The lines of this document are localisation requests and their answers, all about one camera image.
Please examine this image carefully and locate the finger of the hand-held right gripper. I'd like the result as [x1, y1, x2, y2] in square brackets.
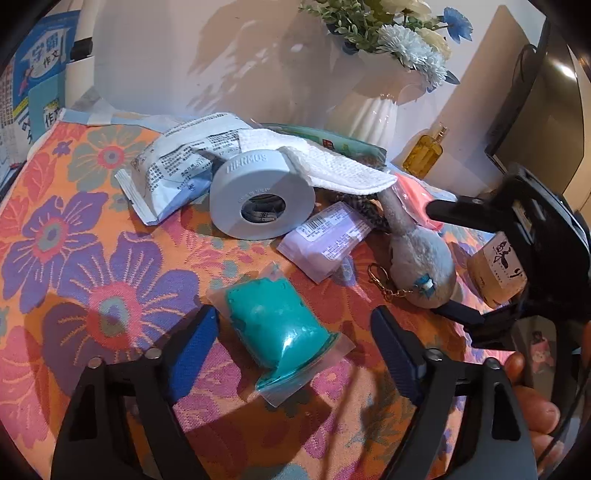
[431, 302, 486, 334]
[426, 196, 498, 223]

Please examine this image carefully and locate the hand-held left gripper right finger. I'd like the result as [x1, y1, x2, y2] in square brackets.
[369, 305, 539, 480]

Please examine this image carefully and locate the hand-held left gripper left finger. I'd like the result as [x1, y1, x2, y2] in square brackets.
[51, 305, 220, 480]

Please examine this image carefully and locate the brown paper cup container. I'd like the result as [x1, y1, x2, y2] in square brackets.
[466, 231, 528, 309]

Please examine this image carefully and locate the teal item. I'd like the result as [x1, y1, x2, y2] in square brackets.
[206, 262, 355, 408]

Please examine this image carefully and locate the person's right hand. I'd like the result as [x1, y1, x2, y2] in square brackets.
[505, 353, 567, 464]

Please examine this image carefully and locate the pink plastic packet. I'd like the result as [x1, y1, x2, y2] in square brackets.
[394, 173, 447, 230]

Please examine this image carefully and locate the yellow perfume bottle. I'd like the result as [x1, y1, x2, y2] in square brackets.
[403, 122, 450, 181]

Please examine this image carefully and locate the patterned fabric scrunchie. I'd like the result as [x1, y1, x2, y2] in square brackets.
[330, 194, 391, 232]

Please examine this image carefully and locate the white ribbed vase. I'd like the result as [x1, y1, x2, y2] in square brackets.
[325, 50, 428, 163]

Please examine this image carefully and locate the white textured cloth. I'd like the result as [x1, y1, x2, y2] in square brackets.
[235, 128, 399, 195]

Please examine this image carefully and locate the green flat packet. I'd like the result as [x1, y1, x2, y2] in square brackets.
[261, 122, 389, 168]

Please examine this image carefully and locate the lilac wrapped packet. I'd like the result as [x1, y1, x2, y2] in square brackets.
[277, 200, 373, 284]

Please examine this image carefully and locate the floral orange tablecloth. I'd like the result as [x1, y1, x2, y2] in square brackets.
[0, 108, 522, 480]

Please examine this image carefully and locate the black flat screen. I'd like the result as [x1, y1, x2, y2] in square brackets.
[484, 18, 591, 209]

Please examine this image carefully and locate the white printed plastic packet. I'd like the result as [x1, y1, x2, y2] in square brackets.
[115, 112, 259, 227]

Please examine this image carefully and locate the artificial flower bouquet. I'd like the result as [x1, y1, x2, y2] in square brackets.
[298, 0, 474, 91]

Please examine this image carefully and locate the light blue cloth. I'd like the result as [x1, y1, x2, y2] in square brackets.
[58, 88, 163, 128]

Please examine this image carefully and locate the light blue book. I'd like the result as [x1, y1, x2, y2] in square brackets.
[28, 83, 66, 149]

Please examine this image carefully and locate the white pole with black clip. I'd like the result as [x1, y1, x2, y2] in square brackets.
[65, 0, 96, 112]

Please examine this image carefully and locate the grey plush toy with keychain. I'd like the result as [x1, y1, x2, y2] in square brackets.
[368, 187, 458, 309]

